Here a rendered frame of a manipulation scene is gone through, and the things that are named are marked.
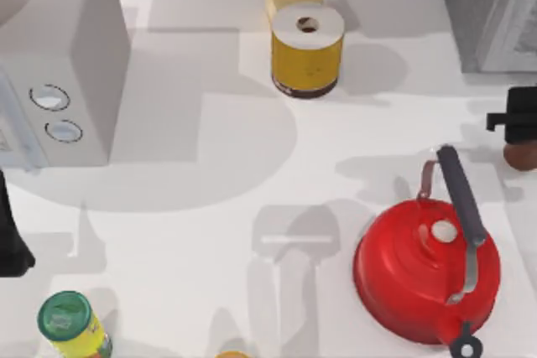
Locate yellow canister with white lid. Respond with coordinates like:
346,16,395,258
269,2,347,100

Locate pale microwave oven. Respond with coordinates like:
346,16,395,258
0,0,131,171

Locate small microwave knob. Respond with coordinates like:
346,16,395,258
44,119,84,143

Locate large microwave knob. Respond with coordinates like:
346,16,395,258
29,84,71,112

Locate grey cabinet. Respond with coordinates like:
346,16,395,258
435,0,537,75

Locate brown bottle with black pump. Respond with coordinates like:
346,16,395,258
486,86,537,172

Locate yellow bottle with green cap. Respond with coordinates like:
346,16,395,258
36,289,114,358

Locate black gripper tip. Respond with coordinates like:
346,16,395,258
0,169,37,280

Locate red kettle with grey handle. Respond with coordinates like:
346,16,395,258
352,144,503,358

